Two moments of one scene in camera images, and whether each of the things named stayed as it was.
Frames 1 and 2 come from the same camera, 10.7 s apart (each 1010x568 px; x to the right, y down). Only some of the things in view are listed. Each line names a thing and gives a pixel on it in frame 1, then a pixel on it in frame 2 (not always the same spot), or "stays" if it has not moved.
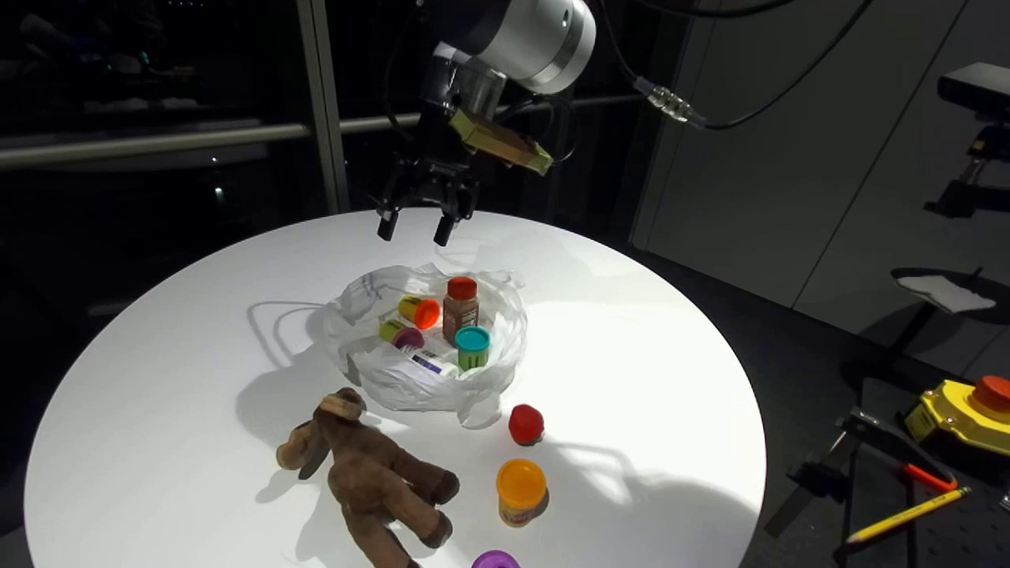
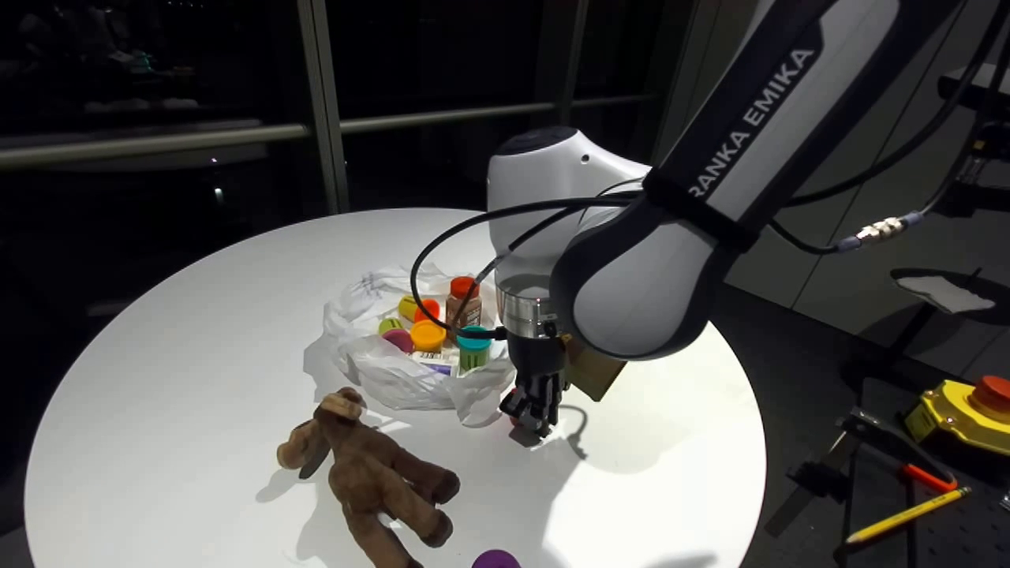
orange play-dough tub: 521,490 to 426,336
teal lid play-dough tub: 470,346 stays
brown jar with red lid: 460,307 stays
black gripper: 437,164 to 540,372
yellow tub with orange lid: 420,310 stays
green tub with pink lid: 403,336 stays
